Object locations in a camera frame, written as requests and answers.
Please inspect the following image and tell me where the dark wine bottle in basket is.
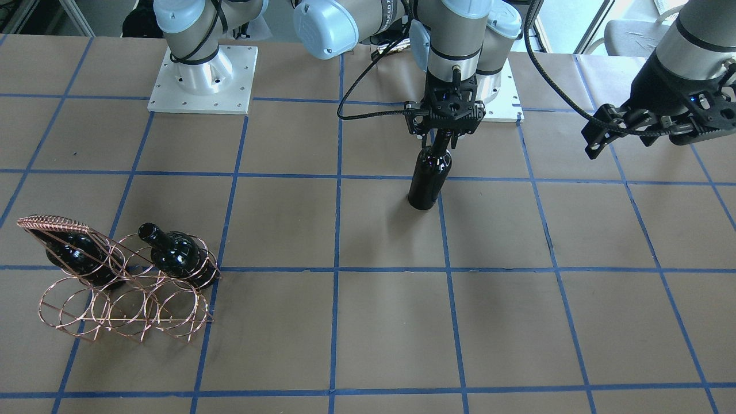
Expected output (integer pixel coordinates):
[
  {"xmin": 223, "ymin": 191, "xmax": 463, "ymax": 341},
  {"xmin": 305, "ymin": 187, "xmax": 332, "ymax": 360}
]
[{"xmin": 137, "ymin": 223, "xmax": 220, "ymax": 289}]

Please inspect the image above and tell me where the copper wire wine basket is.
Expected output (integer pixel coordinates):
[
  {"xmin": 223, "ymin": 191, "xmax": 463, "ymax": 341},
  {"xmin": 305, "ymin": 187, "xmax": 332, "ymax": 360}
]
[{"xmin": 17, "ymin": 215, "xmax": 220, "ymax": 342}]

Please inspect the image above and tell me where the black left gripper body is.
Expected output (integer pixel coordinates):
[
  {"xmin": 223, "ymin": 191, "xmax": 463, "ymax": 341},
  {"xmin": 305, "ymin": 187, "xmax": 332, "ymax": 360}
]
[{"xmin": 581, "ymin": 86, "xmax": 735, "ymax": 159}]

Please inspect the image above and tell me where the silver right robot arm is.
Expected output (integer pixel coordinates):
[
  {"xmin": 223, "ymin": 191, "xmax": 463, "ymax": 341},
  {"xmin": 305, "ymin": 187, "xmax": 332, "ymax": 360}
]
[{"xmin": 148, "ymin": 1, "xmax": 507, "ymax": 136}]

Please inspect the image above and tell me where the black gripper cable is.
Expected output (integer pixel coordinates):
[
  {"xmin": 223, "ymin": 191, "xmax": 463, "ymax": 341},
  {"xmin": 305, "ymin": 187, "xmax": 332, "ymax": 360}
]
[{"xmin": 337, "ymin": 34, "xmax": 429, "ymax": 121}]

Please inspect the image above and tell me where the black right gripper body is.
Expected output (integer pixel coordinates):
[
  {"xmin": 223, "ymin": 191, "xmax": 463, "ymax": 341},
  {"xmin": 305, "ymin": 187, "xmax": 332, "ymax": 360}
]
[{"xmin": 402, "ymin": 74, "xmax": 485, "ymax": 136}]

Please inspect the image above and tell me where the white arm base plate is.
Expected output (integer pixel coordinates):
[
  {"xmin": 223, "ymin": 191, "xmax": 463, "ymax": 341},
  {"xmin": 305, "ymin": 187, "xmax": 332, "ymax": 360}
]
[
  {"xmin": 147, "ymin": 45, "xmax": 259, "ymax": 115},
  {"xmin": 477, "ymin": 60, "xmax": 525, "ymax": 122}
]

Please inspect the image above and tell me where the dark wine bottle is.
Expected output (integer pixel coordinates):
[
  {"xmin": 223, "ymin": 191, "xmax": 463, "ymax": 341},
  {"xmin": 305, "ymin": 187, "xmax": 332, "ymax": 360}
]
[
  {"xmin": 408, "ymin": 129, "xmax": 453, "ymax": 210},
  {"xmin": 137, "ymin": 223, "xmax": 220, "ymax": 289}
]

